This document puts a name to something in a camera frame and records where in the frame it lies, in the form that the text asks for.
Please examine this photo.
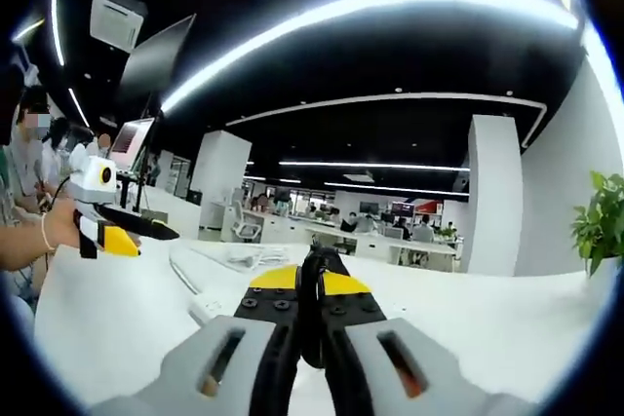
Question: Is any person's left hand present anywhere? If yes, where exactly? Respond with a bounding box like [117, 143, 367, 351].
[45, 200, 83, 250]

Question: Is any dark hanging monitor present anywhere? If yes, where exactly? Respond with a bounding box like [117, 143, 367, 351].
[119, 14, 197, 94]

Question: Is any long curved ceiling light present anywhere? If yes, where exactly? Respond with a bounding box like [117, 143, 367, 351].
[160, 0, 581, 115]

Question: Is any black laptop stand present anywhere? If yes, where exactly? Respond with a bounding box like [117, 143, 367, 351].
[114, 170, 147, 212]

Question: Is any white office chair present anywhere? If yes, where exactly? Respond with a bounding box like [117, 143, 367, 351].
[227, 200, 263, 243]

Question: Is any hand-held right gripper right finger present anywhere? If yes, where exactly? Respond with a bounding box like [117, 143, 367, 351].
[321, 269, 537, 416]

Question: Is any white power strip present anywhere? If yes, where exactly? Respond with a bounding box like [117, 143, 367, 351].
[187, 284, 248, 328]

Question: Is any row of white office desks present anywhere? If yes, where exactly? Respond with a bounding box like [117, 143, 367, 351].
[209, 201, 459, 274]

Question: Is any white charger with black cable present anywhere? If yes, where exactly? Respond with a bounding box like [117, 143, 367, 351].
[293, 235, 353, 369]

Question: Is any open laptop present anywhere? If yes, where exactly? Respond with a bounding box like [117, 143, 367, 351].
[109, 117, 156, 171]

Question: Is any white desk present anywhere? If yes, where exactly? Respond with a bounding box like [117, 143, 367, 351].
[33, 235, 605, 416]

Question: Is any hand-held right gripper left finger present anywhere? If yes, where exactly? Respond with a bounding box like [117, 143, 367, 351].
[90, 263, 301, 416]

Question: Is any potted green plant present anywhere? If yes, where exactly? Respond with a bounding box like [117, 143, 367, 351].
[570, 170, 624, 290]

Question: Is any ceiling air conditioner unit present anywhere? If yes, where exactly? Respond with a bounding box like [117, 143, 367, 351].
[90, 0, 147, 52]

